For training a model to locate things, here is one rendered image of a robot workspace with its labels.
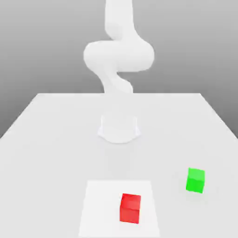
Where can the small green cube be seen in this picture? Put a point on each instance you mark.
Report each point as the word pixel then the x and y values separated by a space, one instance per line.
pixel 195 180

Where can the small red cube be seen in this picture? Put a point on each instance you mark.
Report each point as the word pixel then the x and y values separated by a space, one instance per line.
pixel 130 209

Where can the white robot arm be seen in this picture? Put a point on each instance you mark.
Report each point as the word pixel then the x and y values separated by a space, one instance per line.
pixel 119 55

